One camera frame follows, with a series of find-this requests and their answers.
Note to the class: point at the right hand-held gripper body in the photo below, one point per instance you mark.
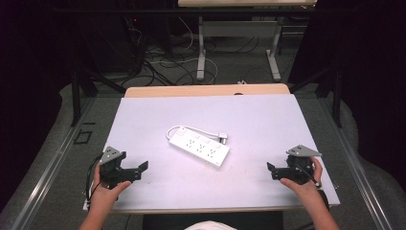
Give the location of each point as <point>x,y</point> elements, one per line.
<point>300,167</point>

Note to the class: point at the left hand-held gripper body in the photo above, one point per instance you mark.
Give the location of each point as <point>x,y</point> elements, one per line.
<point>112,167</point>

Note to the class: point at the white power plug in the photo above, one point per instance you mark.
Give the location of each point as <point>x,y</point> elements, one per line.
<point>222,137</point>

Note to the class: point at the white power strip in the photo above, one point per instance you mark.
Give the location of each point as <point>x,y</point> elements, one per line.
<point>199,148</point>

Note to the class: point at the person's right hand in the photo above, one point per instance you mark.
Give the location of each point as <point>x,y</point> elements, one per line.
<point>308,188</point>

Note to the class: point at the person's left hand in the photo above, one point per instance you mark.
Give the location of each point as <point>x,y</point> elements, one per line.
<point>103,195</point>

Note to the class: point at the white table mat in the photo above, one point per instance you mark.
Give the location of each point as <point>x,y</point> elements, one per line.
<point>255,127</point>

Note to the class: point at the person's dark lap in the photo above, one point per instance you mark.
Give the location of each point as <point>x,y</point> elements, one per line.
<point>159,222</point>

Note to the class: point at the black metal stand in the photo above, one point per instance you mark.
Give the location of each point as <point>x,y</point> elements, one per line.
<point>76,96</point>
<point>335,96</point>

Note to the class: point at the person's white clothing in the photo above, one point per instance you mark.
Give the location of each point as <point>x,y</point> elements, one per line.
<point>210,225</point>

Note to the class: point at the white floor plug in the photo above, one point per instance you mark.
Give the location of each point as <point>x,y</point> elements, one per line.
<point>241,82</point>

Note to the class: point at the wooden table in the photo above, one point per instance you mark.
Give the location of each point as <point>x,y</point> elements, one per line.
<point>207,90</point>

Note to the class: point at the dark computer tower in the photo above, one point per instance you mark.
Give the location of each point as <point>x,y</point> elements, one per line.
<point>134,41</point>

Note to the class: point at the white desk with metal legs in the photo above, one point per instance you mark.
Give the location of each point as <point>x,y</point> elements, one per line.
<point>239,28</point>

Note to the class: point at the aluminium floor rail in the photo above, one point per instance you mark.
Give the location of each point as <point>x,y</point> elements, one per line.
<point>357,166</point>
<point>48,172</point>

